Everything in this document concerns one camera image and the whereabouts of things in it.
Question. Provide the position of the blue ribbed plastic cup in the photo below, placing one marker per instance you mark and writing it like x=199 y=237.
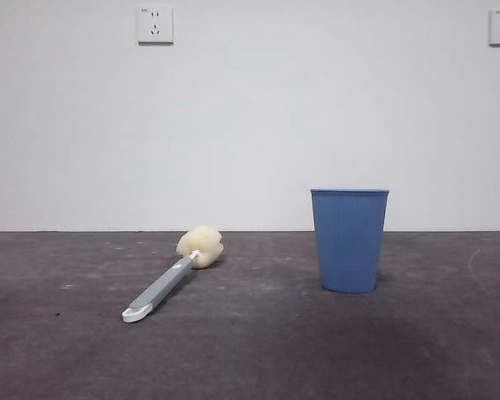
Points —
x=350 y=241

